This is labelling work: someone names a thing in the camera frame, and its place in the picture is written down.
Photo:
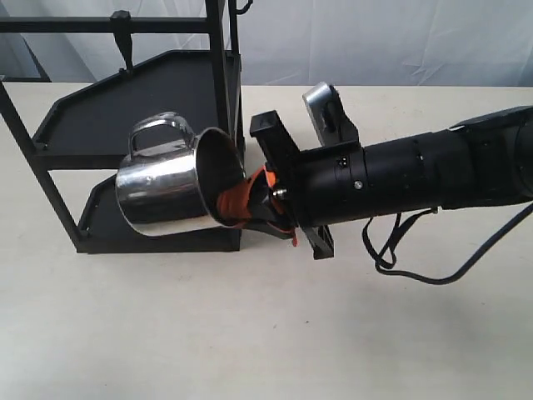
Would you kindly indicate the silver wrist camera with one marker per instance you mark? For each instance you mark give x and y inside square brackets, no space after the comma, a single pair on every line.
[328,117]

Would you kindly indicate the black metal shelf rack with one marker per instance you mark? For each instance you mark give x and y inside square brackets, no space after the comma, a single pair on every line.
[88,129]

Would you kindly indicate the stainless steel mug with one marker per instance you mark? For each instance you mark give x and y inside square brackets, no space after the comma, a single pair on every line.
[171,178]

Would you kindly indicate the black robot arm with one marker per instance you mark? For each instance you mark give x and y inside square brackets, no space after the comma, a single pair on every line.
[482,162]

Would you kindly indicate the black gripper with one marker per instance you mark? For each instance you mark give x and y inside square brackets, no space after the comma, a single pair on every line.
[321,185]

